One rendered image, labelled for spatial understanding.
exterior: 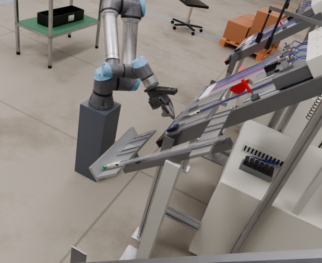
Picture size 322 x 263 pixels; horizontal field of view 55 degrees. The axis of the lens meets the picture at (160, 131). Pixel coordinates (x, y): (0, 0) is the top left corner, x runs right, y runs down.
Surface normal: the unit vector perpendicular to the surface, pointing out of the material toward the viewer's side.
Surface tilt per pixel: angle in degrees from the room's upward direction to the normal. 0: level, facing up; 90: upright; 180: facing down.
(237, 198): 90
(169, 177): 90
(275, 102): 90
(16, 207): 0
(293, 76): 90
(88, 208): 0
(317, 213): 0
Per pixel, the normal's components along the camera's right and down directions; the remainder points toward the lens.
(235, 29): -0.52, 0.40
